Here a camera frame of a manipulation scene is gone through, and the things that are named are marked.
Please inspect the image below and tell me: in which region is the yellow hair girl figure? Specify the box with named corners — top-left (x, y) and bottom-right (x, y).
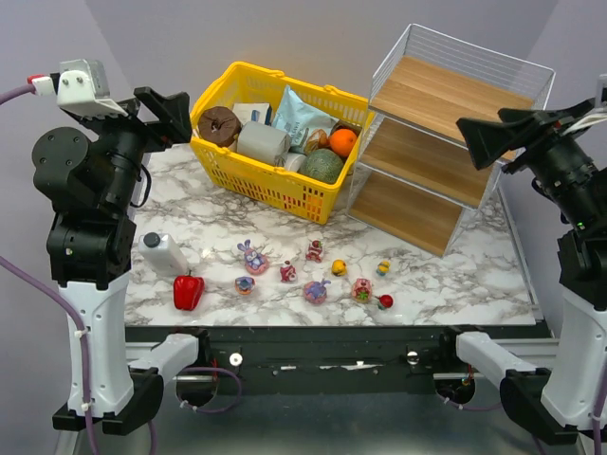
top-left (331, 260), bottom-right (347, 277)

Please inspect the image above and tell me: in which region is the white plastic bottle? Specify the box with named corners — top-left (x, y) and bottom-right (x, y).
top-left (138, 231), bottom-right (190, 278)

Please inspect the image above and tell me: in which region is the purple bunny in orange cup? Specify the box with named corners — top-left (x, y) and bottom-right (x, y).
top-left (234, 276), bottom-right (255, 295)

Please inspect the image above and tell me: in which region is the purple bunny on pink donut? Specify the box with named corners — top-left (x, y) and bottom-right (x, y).
top-left (237, 239), bottom-right (269, 276)

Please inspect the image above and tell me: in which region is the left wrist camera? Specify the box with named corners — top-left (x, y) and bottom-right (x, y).
top-left (28, 59), bottom-right (128, 119)

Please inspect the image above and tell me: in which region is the grey paper roll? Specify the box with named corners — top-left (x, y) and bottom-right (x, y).
top-left (236, 121), bottom-right (290, 167)

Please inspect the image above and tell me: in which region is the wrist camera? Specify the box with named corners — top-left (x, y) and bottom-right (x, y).
top-left (28, 59), bottom-right (128, 119)
top-left (566, 74), bottom-right (607, 132)

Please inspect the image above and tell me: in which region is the yellow plastic basket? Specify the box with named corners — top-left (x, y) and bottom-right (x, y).
top-left (191, 62), bottom-right (370, 225)

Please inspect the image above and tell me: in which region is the orange fruit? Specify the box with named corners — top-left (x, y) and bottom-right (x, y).
top-left (329, 128), bottom-right (358, 158)

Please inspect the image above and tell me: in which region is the pink strawberry cake toy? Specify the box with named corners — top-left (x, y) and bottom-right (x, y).
top-left (351, 278), bottom-right (373, 302)

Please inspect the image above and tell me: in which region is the yellow hair blue figure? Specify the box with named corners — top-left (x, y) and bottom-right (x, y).
top-left (377, 261), bottom-right (390, 276)

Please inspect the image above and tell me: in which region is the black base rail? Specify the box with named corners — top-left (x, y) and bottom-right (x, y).
top-left (123, 325), bottom-right (556, 395)

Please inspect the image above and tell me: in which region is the red cherry toy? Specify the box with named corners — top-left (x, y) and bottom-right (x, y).
top-left (376, 294), bottom-right (394, 310)

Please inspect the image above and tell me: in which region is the green melon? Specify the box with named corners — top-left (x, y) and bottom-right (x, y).
top-left (299, 149), bottom-right (343, 185)

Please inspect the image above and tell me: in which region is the pink bear with strawberry cake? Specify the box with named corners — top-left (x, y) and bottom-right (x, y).
top-left (305, 240), bottom-right (323, 263)

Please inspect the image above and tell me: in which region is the white cup in basket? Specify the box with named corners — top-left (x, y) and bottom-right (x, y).
top-left (284, 153), bottom-right (307, 173)

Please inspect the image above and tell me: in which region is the purple bunny on pink macaron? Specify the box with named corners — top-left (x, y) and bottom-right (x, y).
top-left (303, 280), bottom-right (331, 305)

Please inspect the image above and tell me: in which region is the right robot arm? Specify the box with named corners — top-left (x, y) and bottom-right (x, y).
top-left (455, 94), bottom-right (606, 454)

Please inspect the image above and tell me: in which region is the red bell pepper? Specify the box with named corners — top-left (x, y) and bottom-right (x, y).
top-left (173, 275), bottom-right (205, 311)

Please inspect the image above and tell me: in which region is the pink bear with santa hat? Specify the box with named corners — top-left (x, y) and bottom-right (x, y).
top-left (279, 261), bottom-right (297, 282)

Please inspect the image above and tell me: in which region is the chocolate donut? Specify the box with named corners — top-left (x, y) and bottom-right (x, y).
top-left (197, 106), bottom-right (242, 147)

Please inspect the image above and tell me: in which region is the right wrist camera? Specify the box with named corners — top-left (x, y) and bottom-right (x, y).
top-left (566, 74), bottom-right (607, 132)

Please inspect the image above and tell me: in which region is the light blue chips bag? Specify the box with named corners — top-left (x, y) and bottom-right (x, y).
top-left (271, 85), bottom-right (337, 155)

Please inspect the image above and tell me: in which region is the white wire wooden shelf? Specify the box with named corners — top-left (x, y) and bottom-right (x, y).
top-left (347, 24), bottom-right (555, 256)

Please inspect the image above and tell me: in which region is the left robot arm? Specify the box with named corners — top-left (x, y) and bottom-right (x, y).
top-left (32, 87), bottom-right (203, 436)

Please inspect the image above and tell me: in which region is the white blue box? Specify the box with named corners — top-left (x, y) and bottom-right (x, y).
top-left (231, 102), bottom-right (272, 126)

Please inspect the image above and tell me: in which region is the brown bread pastry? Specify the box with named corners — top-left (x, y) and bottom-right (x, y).
top-left (303, 128), bottom-right (329, 155)

